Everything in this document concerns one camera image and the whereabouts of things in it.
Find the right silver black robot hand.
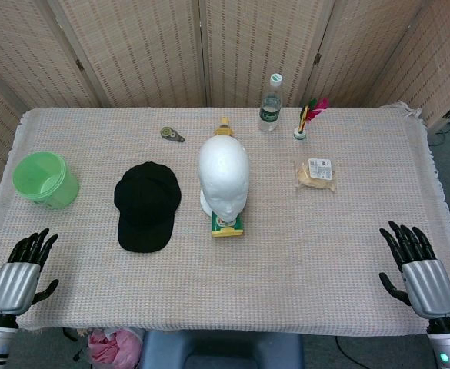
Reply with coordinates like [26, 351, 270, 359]
[378, 221, 450, 320]

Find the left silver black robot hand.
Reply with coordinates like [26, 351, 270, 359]
[0, 228, 60, 317]

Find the black baseball cap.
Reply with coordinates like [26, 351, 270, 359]
[113, 161, 182, 254]

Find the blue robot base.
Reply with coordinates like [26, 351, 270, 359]
[139, 329, 305, 369]

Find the white foam mannequin head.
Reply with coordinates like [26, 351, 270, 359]
[198, 134, 251, 227]

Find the green plastic bucket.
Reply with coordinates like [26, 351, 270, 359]
[12, 151, 80, 210]

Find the pink plastic bag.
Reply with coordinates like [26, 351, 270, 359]
[87, 327, 144, 369]

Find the beige woven tablecloth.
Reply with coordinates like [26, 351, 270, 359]
[0, 100, 450, 335]

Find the packaged bread snack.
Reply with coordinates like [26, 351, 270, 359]
[294, 156, 338, 192]

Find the yellow green drink carton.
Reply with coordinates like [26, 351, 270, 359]
[211, 211, 245, 239]

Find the colourful feather shuttlecock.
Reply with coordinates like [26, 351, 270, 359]
[293, 97, 330, 141]

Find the green correction tape dispenser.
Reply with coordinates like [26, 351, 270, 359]
[159, 125, 186, 144]

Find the clear plastic water bottle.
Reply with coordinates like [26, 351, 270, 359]
[258, 73, 285, 133]

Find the yellow capped bottle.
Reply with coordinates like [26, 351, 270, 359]
[213, 118, 235, 138]

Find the woven folding screen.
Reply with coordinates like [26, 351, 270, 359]
[0, 0, 450, 208]

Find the black floor cable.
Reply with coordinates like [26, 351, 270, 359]
[334, 334, 366, 361]

